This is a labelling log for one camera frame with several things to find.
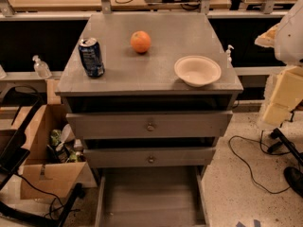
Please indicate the blue pepsi can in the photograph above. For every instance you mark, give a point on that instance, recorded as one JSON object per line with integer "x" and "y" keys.
{"x": 90, "y": 56}

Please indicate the small white pump bottle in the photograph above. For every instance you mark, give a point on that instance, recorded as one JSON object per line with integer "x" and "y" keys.
{"x": 228, "y": 51}

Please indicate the white paper bowl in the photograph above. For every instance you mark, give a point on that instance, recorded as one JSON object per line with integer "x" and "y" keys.
{"x": 197, "y": 71}

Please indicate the black chair frame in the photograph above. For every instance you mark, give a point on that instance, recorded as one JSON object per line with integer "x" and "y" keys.
{"x": 12, "y": 154}

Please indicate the clear sanitizer bottle left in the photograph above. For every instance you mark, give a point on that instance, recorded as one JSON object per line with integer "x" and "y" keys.
{"x": 41, "y": 68}

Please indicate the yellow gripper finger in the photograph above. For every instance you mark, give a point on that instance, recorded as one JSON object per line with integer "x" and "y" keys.
{"x": 267, "y": 39}
{"x": 285, "y": 96}

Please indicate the grey drawer cabinet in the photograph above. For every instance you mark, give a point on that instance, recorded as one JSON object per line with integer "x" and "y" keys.
{"x": 146, "y": 83}

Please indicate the orange fruit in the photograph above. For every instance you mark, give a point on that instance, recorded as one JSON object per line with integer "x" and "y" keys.
{"x": 141, "y": 41}

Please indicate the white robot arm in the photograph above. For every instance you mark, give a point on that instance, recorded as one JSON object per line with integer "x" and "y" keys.
{"x": 288, "y": 47}

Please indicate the grey top drawer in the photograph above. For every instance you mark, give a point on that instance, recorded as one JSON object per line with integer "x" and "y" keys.
{"x": 148, "y": 125}

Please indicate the grey middle drawer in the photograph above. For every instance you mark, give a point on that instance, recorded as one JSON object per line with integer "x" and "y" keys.
{"x": 134, "y": 157}

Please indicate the brown cardboard box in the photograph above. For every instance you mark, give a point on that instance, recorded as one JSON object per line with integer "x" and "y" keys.
{"x": 42, "y": 173}

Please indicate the grey open bottom drawer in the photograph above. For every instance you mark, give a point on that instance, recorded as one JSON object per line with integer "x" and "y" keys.
{"x": 163, "y": 196}

